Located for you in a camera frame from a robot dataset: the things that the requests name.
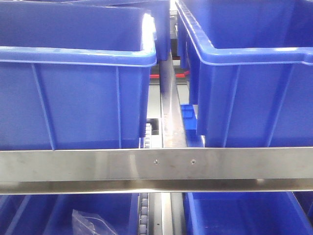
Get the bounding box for blue bin upper left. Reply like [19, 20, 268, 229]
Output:
[0, 1, 157, 150]

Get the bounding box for blue bin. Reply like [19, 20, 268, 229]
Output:
[0, 193, 138, 235]
[176, 0, 313, 147]
[0, 1, 157, 150]
[184, 192, 313, 235]

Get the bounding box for blue bin lower right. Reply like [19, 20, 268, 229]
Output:
[184, 192, 313, 235]

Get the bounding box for blue bin upper right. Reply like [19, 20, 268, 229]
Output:
[176, 0, 313, 147]

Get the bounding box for clear plastic bag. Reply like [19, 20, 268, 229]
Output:
[72, 210, 118, 235]

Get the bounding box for blue bin lower left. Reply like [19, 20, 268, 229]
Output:
[0, 193, 138, 235]

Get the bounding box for steel centre divider rail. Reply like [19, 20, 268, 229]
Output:
[159, 53, 187, 148]

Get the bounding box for steel shelf front rail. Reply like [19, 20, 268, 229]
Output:
[0, 147, 313, 194]

